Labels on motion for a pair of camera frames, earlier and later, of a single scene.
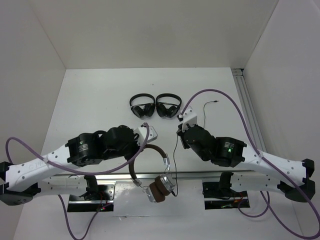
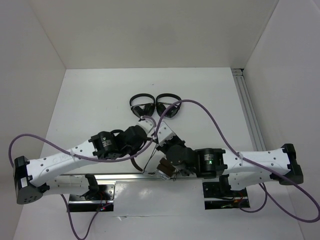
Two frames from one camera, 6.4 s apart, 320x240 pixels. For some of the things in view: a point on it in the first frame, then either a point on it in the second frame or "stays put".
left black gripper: [137, 147] stays put
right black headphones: [166, 109] stays put
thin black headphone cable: [175, 142] → [175, 173]
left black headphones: [148, 109] stays put
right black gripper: [179, 132] → [162, 146]
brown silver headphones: [161, 187] → [165, 171]
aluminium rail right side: [245, 99] stays put
